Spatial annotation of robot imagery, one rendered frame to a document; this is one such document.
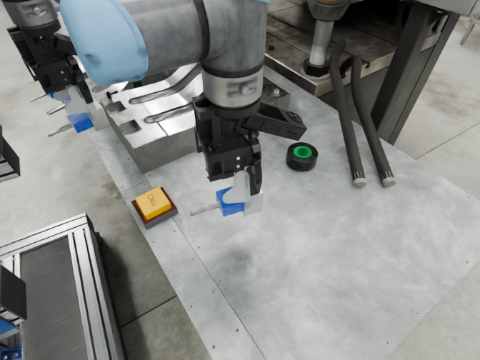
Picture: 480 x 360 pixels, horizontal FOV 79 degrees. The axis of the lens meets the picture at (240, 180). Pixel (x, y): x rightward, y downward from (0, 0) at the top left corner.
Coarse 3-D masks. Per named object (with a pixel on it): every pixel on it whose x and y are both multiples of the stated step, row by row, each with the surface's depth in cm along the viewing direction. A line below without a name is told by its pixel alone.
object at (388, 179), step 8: (360, 104) 85; (360, 112) 84; (368, 112) 84; (360, 120) 84; (368, 120) 82; (368, 128) 81; (368, 136) 80; (376, 136) 79; (376, 144) 77; (376, 152) 76; (376, 160) 76; (384, 160) 74; (384, 168) 73; (384, 176) 72; (392, 176) 72; (384, 184) 73; (392, 184) 73
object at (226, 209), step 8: (216, 192) 54; (224, 192) 54; (216, 200) 55; (256, 200) 53; (200, 208) 52; (208, 208) 52; (216, 208) 53; (224, 208) 51; (232, 208) 52; (240, 208) 53; (256, 208) 54
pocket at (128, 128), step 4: (132, 120) 77; (120, 124) 76; (124, 124) 77; (128, 124) 77; (132, 124) 78; (136, 124) 78; (120, 128) 76; (124, 128) 77; (128, 128) 78; (132, 128) 79; (136, 128) 79; (140, 128) 76; (124, 132) 78; (128, 132) 78; (132, 132) 78; (124, 136) 75
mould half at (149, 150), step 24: (120, 96) 85; (168, 96) 86; (192, 96) 85; (264, 96) 90; (288, 96) 92; (120, 120) 77; (168, 120) 78; (192, 120) 78; (144, 144) 71; (168, 144) 75; (192, 144) 80; (144, 168) 75
